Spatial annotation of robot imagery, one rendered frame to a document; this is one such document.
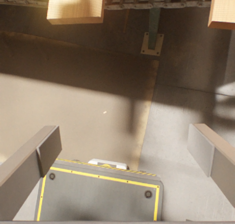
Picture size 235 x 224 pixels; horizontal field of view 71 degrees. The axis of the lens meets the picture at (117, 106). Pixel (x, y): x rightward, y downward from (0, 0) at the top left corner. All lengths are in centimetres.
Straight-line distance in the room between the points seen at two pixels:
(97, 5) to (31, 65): 123
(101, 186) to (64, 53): 108
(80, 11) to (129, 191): 85
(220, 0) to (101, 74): 101
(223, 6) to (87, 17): 32
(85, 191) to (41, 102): 82
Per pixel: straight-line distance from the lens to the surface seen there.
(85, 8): 51
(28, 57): 171
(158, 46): 140
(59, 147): 17
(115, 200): 102
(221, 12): 49
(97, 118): 130
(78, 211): 110
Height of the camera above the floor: 125
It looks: 79 degrees down
